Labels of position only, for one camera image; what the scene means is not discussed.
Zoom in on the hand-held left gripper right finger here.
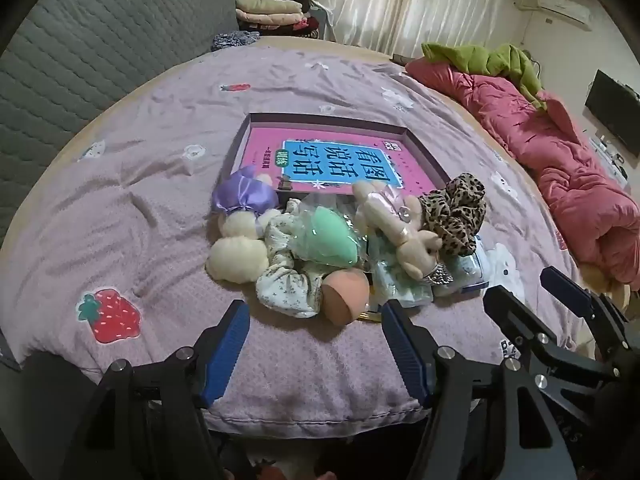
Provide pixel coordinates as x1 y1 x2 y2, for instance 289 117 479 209
381 299 571 480

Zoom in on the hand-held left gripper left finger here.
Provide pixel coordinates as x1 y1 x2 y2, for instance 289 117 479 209
60 300 251 480

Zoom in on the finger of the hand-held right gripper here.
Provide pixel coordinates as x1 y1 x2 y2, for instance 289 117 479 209
482 285 556 376
540 266 628 356

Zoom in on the blue and white tissue packet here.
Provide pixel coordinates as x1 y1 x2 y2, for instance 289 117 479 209
435 237 493 293

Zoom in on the green tissue packet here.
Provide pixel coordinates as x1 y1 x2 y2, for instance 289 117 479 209
367 237 436 308

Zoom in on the peach makeup sponge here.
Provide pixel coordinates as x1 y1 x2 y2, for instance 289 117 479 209
320 267 371 326

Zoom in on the white floral scrunchie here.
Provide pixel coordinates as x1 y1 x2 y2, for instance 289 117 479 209
255 210 326 320

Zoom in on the cream plush doll purple dress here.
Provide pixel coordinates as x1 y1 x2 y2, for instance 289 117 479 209
207 166 281 288

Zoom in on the leopard print scrunchie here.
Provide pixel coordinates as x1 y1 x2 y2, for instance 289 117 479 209
419 172 488 258

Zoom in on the beige plush bunny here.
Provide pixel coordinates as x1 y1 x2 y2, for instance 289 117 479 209
351 180 453 286

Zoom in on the green makeup sponge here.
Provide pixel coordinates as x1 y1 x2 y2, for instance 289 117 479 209
287 195 371 271

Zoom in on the shallow brown cardboard box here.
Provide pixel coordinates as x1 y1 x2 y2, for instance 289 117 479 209
220 112 451 198

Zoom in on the cluttered white tv shelf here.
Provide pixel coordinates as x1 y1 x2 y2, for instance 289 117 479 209
590 135 632 181

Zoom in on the pink quilt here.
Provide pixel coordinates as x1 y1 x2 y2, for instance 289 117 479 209
405 57 640 291

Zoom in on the purple printed bed blanket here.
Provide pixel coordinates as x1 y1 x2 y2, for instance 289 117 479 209
0 35 583 426

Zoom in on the green garment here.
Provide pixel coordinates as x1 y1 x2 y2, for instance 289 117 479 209
421 42 548 111

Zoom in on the white air conditioner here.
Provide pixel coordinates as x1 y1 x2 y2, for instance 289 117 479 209
537 0 591 26

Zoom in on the blue patterned knit cloth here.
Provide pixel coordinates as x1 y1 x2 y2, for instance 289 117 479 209
210 30 261 52

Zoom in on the white curtain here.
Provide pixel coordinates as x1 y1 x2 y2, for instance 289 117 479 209
307 0 521 58

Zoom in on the grey quilted headboard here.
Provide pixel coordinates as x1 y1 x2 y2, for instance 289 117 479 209
0 0 241 241

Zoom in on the stack of folded clothes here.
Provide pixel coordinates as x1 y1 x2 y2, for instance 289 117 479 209
235 0 331 38

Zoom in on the black wall television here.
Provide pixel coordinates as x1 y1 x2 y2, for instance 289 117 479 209
584 70 640 156

